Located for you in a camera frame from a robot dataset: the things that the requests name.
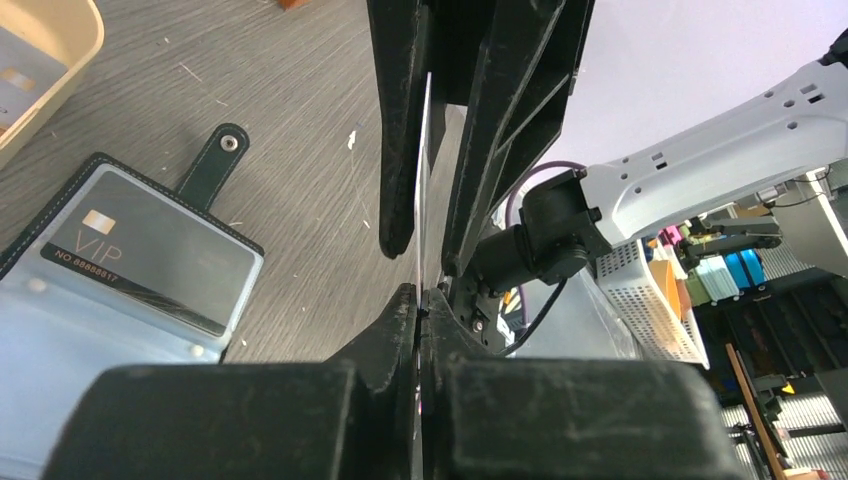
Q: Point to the beige oval tray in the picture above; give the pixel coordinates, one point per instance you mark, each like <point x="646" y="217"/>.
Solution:
<point x="46" y="50"/>

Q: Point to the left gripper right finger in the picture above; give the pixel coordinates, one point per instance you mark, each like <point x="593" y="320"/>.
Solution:
<point x="488" y="417"/>

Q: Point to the black card holder wallet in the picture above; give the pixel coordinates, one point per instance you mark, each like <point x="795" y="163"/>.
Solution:
<point x="60" y="330"/>

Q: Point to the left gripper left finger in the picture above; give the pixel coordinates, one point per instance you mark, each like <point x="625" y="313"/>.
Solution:
<point x="348" y="417"/>

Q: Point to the silver Chlitina card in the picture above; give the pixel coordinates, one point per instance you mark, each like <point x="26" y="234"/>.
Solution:
<point x="421" y="187"/>

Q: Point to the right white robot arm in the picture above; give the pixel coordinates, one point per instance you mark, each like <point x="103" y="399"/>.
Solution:
<point x="795" y="126"/>

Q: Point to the white perforated basket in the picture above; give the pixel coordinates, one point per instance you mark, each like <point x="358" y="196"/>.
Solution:
<point x="648" y="298"/>

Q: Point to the black gold VIP card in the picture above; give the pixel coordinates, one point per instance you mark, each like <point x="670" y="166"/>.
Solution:
<point x="132" y="240"/>

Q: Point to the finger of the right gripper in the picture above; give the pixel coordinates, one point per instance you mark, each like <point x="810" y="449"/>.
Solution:
<point x="524" y="67"/>
<point x="400" y="33"/>

